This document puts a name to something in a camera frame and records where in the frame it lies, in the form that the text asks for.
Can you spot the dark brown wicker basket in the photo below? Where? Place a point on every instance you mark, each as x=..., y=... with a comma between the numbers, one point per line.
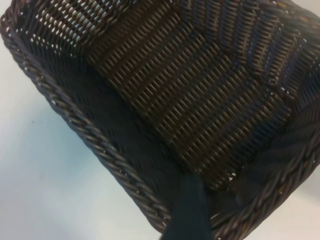
x=187, y=87

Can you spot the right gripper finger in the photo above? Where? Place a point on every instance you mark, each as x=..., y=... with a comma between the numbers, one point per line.
x=190, y=217

